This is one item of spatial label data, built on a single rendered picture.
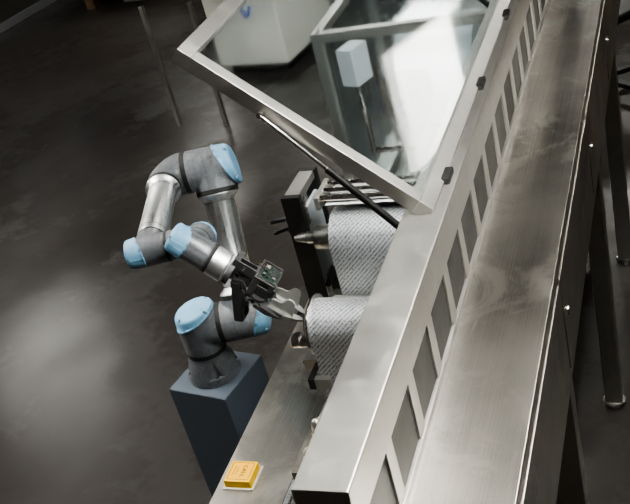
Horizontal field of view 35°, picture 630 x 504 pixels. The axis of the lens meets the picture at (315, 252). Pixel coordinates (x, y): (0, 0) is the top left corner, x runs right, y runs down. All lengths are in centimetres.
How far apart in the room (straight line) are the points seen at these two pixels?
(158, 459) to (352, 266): 191
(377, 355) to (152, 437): 280
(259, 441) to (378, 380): 117
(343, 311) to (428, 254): 57
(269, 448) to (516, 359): 96
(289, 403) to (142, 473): 150
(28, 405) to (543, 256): 316
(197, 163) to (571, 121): 98
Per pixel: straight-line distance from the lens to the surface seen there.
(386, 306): 164
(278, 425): 267
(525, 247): 212
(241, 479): 252
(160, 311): 505
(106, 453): 431
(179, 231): 232
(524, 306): 195
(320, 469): 138
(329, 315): 229
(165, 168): 276
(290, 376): 282
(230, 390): 284
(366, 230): 241
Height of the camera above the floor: 258
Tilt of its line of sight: 30 degrees down
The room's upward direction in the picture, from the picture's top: 16 degrees counter-clockwise
